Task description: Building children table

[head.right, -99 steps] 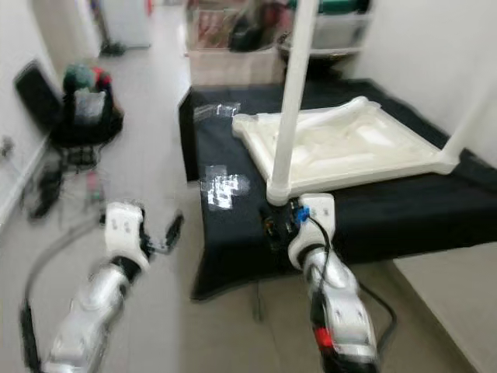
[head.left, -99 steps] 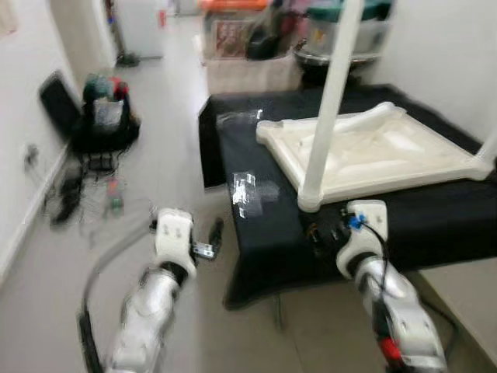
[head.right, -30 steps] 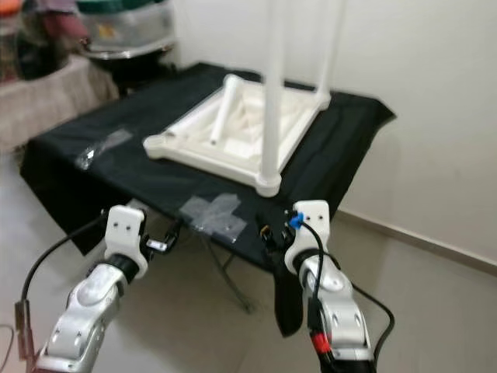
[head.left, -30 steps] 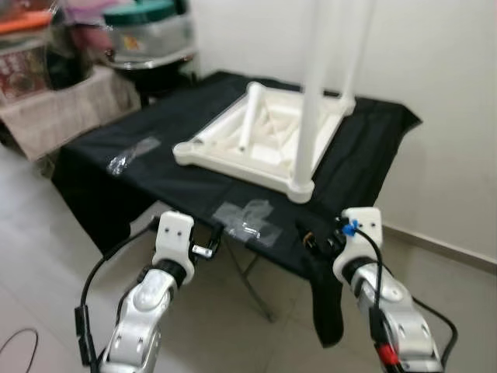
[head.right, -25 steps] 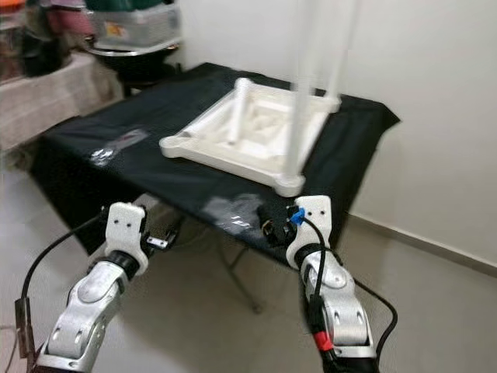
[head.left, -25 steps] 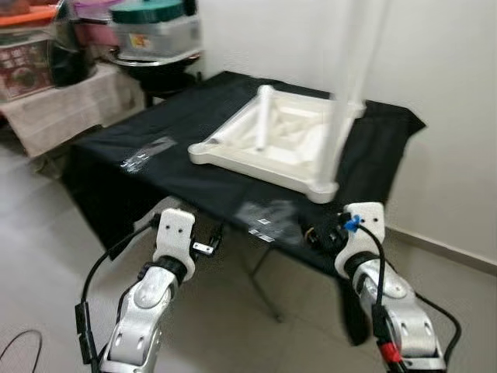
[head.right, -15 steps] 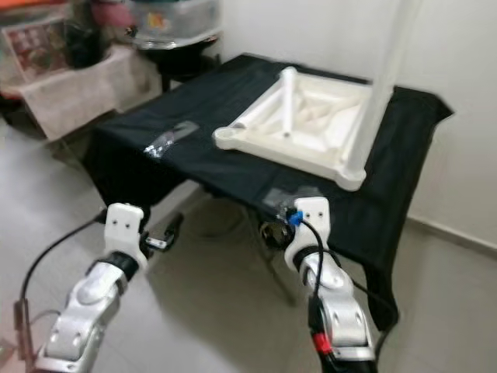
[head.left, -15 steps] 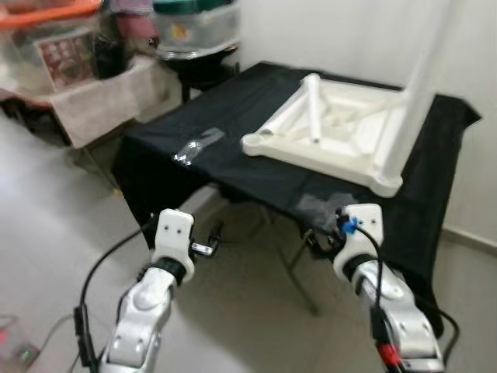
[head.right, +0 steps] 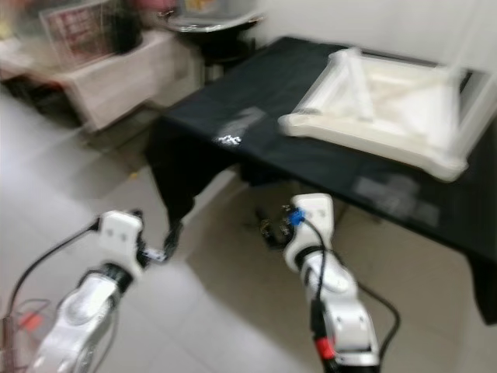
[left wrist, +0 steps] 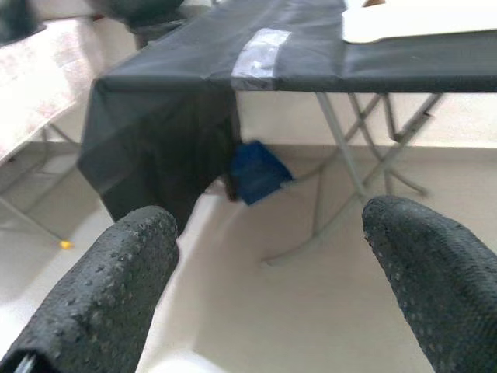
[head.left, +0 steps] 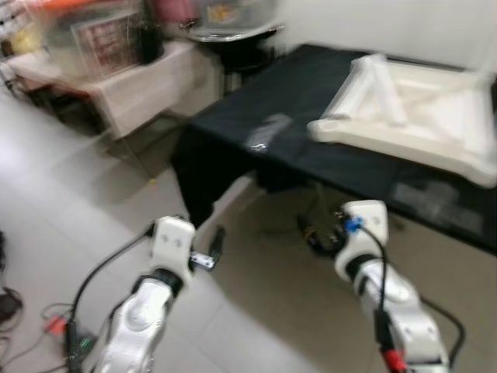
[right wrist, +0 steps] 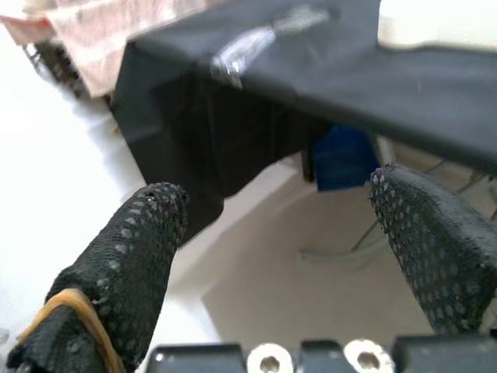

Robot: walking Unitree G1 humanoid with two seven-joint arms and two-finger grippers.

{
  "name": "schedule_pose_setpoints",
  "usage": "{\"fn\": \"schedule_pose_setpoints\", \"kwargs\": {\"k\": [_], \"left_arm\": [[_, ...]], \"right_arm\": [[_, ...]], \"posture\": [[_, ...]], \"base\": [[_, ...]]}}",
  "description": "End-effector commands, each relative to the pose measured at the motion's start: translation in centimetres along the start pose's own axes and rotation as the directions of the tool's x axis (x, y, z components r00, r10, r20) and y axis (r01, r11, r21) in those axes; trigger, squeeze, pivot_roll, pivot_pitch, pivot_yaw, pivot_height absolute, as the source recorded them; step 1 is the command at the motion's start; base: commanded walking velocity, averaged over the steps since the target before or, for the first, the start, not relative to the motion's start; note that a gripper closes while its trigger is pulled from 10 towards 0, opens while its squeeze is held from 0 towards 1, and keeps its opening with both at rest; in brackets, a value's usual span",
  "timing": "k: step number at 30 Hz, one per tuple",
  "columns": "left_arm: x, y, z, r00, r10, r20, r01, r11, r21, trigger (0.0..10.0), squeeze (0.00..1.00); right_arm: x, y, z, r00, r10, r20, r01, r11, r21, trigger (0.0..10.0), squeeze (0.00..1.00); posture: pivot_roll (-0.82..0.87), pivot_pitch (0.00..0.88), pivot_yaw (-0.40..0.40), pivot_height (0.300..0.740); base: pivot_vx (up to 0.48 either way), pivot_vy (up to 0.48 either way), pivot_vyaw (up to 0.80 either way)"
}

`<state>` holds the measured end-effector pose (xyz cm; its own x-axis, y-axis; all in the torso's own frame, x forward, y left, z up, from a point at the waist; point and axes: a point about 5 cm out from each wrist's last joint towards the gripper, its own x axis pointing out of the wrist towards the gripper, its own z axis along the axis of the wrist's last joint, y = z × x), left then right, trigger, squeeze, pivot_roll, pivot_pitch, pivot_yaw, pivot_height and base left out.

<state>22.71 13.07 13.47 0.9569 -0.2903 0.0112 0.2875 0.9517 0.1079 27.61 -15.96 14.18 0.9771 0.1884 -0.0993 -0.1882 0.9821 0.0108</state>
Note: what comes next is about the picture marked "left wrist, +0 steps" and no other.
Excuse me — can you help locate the blue box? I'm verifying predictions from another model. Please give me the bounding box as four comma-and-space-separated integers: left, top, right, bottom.
229, 138, 296, 206

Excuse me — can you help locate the white plastic table top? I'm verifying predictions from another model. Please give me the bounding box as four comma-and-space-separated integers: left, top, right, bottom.
340, 0, 497, 44

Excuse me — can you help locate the black tablecloth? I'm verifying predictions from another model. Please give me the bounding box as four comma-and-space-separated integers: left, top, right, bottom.
76, 0, 497, 234

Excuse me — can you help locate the black wok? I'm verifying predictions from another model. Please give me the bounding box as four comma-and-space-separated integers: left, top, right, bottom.
83, 0, 191, 50

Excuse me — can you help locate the metal folding table frame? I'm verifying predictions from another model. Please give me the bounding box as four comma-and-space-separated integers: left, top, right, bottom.
259, 92, 443, 267

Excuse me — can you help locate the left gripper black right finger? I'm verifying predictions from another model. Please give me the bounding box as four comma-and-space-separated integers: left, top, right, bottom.
361, 193, 497, 373

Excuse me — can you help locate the grey metal stand frame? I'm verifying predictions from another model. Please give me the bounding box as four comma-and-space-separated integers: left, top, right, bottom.
0, 124, 85, 249

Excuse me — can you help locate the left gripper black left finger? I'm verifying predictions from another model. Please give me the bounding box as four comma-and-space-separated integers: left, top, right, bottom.
0, 204, 182, 373

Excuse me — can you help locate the clear tape strip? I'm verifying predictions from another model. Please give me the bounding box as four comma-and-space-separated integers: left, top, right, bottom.
231, 27, 293, 90

